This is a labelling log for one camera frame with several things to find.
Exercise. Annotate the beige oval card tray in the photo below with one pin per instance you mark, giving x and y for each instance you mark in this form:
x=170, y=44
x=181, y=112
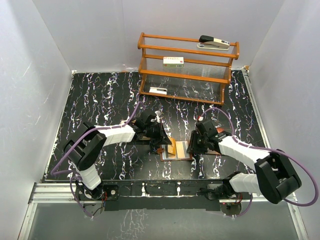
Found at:
x=135, y=131

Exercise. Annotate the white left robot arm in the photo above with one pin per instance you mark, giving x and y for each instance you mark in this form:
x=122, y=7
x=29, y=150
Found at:
x=89, y=140

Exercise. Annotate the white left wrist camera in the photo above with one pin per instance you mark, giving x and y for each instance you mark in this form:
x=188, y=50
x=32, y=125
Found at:
x=158, y=115

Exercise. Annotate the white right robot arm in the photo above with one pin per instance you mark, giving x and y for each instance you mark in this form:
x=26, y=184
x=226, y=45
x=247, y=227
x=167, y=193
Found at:
x=274, y=176

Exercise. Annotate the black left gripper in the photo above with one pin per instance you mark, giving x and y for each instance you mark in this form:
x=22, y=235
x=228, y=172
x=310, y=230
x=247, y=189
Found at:
x=162, y=138

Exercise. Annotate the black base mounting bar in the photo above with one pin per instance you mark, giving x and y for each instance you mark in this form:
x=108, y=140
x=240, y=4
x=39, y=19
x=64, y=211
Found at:
x=200, y=194

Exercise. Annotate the gold credit card black stripe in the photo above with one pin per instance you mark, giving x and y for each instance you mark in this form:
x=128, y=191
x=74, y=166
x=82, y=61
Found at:
x=181, y=150

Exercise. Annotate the brown leather card holder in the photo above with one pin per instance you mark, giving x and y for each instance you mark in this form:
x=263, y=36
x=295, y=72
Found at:
x=165, y=157

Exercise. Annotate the white staples box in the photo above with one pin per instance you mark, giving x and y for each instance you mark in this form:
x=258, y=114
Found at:
x=173, y=62

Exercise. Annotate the black and beige stapler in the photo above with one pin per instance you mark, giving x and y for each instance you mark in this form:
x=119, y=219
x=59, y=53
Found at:
x=212, y=43

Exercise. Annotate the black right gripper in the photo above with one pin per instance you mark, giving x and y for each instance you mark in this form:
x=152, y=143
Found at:
x=193, y=147

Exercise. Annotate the dark book three days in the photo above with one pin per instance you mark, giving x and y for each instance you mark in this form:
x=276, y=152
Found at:
x=220, y=130

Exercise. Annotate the small white box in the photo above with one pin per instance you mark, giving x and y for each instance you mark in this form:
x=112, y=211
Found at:
x=158, y=90

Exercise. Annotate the orange wooden shelf rack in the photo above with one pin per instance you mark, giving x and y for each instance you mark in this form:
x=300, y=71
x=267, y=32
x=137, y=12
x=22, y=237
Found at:
x=204, y=77

